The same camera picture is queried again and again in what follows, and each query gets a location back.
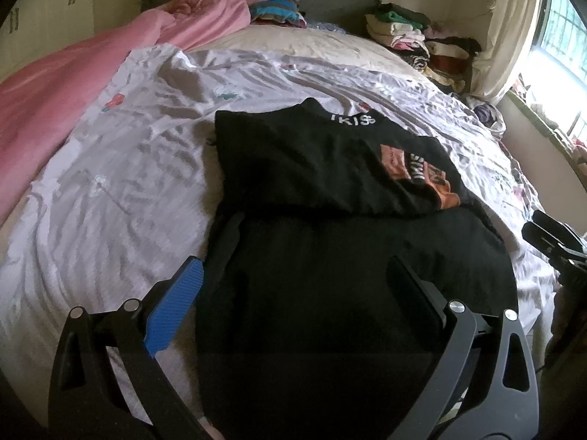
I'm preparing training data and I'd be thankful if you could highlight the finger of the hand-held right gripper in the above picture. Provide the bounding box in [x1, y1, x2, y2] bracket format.
[522, 222, 587, 280]
[532, 210, 587, 245]

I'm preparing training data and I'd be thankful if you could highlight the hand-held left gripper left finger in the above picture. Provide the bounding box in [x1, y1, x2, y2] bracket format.
[48, 257, 205, 440]

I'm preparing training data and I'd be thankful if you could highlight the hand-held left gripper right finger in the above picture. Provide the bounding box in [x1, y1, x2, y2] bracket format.
[387, 257, 541, 440]

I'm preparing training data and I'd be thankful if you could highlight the black printed t-shirt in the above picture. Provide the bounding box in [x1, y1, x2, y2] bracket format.
[195, 98, 519, 440]

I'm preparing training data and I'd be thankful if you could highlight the pile of folded clothes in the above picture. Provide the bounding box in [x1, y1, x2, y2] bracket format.
[364, 4, 482, 97]

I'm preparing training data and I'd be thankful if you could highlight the stack of striped folded clothes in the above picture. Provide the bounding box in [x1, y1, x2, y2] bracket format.
[248, 0, 307, 27]

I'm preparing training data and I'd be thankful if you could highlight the green windowsill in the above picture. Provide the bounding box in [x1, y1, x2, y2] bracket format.
[507, 89, 587, 179]

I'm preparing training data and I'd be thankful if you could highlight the purple cloth bundle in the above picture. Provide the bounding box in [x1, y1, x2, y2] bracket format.
[472, 101, 507, 133]

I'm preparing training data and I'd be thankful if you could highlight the floral printed duvet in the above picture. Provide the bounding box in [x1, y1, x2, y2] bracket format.
[0, 43, 565, 422]

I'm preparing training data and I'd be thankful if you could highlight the window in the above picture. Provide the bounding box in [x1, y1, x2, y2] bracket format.
[523, 0, 587, 147]

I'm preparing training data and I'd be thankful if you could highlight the cream curtain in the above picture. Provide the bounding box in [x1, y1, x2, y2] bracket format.
[472, 0, 544, 106]

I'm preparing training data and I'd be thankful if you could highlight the pink blanket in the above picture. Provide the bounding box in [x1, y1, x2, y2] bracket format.
[0, 0, 296, 221]

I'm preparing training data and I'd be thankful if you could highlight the cream bed sheet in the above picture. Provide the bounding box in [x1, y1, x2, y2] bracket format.
[197, 25, 413, 74]

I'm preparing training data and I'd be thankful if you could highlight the cream wardrobe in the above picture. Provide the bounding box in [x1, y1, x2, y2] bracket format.
[0, 0, 95, 78]

